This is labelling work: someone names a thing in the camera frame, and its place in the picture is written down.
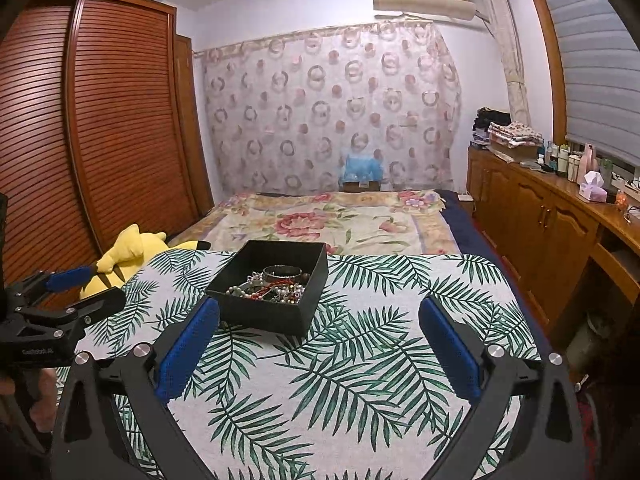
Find black box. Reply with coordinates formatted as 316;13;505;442
204;239;330;338

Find wooden cabinet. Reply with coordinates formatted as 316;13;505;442
467;144;640;343

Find leaf print blanket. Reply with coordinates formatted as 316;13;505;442
54;249;542;480

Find navy bed sheet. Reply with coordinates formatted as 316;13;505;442
439;189;552;353

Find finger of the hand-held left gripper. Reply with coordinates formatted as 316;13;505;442
9;265;94;295
15;287;127;327

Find dark folded clothes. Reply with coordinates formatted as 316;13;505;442
472;106;511;144

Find floral folded fabric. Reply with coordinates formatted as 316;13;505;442
487;120;544;151

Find blue plush toy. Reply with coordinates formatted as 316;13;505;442
338;149;385;184

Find row of toiletry bottles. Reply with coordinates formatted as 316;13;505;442
537;140;614;184

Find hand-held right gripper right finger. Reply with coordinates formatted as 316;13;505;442
417;296;589;480

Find silver bangle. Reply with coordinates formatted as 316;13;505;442
262;264;304;284

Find wooden slatted wardrobe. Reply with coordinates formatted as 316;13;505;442
0;0;217;312

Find person's left hand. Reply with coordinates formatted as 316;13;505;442
0;367;59;412

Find yellow plush toy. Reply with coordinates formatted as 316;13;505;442
79;223;212;300

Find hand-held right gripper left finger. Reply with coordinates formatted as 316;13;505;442
50;297;223;480

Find tied window curtain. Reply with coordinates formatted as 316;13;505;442
474;0;532;124

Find red bead bracelet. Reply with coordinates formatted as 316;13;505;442
249;281;287;302

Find floral blanket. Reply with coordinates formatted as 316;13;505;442
192;188;449;257

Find pink tissue box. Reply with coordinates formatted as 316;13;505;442
577;170;609;204

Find ring patterned curtain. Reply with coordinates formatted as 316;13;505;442
201;19;462;197

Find dark red cloth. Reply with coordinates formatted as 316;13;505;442
575;385;640;480

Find grey window blind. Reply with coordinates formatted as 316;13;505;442
537;0;640;170

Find pearl necklace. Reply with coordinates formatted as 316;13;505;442
226;281;307;305

